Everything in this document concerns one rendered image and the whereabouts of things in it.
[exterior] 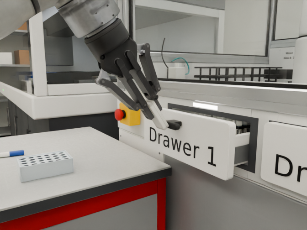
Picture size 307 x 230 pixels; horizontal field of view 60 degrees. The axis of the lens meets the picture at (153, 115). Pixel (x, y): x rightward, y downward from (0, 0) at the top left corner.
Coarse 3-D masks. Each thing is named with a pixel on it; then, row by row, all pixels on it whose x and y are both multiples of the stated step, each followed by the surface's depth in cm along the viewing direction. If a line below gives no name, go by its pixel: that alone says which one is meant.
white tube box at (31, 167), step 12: (24, 156) 70; (36, 156) 71; (48, 156) 71; (60, 156) 71; (24, 168) 62; (36, 168) 64; (48, 168) 65; (60, 168) 67; (72, 168) 69; (24, 180) 63
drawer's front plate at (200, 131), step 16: (176, 112) 60; (144, 128) 72; (192, 128) 56; (208, 128) 52; (224, 128) 48; (160, 144) 66; (192, 144) 56; (208, 144) 52; (224, 144) 49; (192, 160) 57; (208, 160) 53; (224, 160) 49; (224, 176) 50
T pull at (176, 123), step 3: (168, 120) 59; (171, 120) 59; (174, 120) 59; (177, 120) 59; (168, 123) 57; (171, 123) 56; (174, 123) 55; (177, 123) 55; (180, 123) 58; (171, 126) 56; (174, 126) 55; (177, 126) 55; (174, 129) 55; (177, 129) 55
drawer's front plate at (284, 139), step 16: (272, 128) 47; (288, 128) 45; (304, 128) 43; (272, 144) 48; (288, 144) 45; (304, 144) 43; (272, 160) 48; (304, 160) 43; (272, 176) 48; (288, 176) 46; (304, 176) 43; (304, 192) 44
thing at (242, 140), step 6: (240, 138) 52; (246, 138) 54; (240, 144) 53; (246, 144) 54; (240, 150) 53; (246, 150) 54; (234, 156) 52; (240, 156) 53; (246, 156) 54; (234, 162) 52; (240, 162) 53
